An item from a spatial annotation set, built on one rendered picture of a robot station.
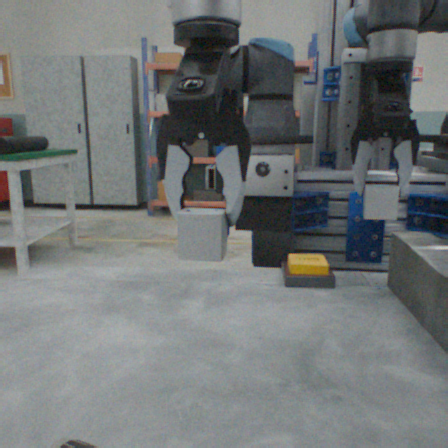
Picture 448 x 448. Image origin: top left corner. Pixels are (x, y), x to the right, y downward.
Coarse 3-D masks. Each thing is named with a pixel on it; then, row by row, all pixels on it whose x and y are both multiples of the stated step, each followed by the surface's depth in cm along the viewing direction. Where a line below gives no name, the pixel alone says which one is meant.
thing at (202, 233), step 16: (192, 208) 50; (208, 208) 50; (224, 208) 50; (192, 224) 47; (208, 224) 47; (224, 224) 49; (192, 240) 48; (208, 240) 48; (224, 240) 49; (192, 256) 48; (208, 256) 48; (224, 256) 49
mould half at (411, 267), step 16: (400, 240) 65; (416, 240) 64; (432, 240) 64; (400, 256) 65; (416, 256) 58; (432, 256) 57; (400, 272) 65; (416, 272) 58; (432, 272) 53; (400, 288) 65; (416, 288) 58; (432, 288) 53; (416, 304) 58; (432, 304) 53; (432, 320) 53; (432, 336) 53
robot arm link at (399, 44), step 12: (372, 36) 68; (384, 36) 67; (396, 36) 66; (408, 36) 66; (372, 48) 68; (384, 48) 67; (396, 48) 66; (408, 48) 67; (372, 60) 69; (384, 60) 68; (408, 60) 68
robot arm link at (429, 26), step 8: (440, 0) 68; (432, 8) 68; (440, 8) 69; (432, 16) 69; (440, 16) 70; (424, 24) 71; (432, 24) 71; (440, 24) 72; (424, 32) 75; (440, 32) 75
